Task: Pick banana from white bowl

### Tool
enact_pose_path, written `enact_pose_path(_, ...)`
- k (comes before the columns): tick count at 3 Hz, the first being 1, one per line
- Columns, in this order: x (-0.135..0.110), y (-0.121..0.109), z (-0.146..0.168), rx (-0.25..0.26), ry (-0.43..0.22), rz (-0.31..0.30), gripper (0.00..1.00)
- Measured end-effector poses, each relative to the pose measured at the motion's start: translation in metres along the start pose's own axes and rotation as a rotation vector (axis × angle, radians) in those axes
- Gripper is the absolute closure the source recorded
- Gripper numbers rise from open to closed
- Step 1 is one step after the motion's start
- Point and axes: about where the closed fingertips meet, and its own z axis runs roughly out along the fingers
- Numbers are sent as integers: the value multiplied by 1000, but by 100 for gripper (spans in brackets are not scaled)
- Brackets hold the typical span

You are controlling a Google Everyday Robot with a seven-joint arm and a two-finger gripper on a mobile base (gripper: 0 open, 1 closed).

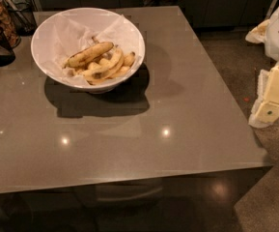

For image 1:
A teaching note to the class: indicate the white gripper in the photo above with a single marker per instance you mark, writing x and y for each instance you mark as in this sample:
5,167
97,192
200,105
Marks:
265,110

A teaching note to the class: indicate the curved yellow banana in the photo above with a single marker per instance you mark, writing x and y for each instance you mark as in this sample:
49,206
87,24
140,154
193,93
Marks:
115,62

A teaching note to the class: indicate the right small banana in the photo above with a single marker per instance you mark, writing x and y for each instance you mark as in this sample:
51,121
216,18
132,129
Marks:
129,59

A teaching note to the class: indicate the top spotted banana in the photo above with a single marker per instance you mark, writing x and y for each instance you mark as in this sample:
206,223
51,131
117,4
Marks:
80,59

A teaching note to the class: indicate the lower yellow banana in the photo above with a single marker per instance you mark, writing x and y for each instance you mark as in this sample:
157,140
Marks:
119,72

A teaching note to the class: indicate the white bowl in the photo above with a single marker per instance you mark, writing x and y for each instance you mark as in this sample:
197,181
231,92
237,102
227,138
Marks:
49,33

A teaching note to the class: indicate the white paper liner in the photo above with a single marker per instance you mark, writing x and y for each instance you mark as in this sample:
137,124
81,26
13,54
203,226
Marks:
65,29

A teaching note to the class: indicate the black wire basket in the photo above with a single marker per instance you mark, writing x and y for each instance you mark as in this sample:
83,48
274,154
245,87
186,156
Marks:
23,17

